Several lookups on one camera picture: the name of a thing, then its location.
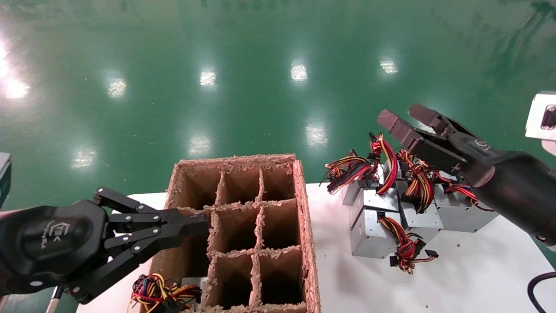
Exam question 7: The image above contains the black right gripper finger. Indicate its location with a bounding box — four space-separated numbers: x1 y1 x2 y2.
409 103 474 144
377 109 467 174

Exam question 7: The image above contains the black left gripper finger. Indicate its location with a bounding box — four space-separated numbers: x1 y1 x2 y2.
67 227 183 304
93 188 210 237

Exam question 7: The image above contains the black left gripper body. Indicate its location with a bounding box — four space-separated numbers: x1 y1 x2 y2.
0 199 109 297

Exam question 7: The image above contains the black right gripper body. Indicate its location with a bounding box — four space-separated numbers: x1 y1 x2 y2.
450 134 556 247

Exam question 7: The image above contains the silver power supply with wires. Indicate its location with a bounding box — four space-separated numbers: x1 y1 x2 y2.
434 183 499 234
349 186 401 229
325 132 398 206
393 178 413 205
399 201 444 243
384 148 436 214
350 208 439 275

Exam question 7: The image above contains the white pole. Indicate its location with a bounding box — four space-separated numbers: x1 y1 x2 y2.
46 285 66 313

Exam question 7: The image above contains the brown cardboard divider box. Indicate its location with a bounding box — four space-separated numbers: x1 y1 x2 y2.
139 153 322 313

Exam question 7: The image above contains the power supply with multicoloured wires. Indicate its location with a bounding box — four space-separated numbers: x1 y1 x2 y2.
127 273 205 313

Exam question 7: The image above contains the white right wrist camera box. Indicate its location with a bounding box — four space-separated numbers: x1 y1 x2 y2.
525 91 556 142

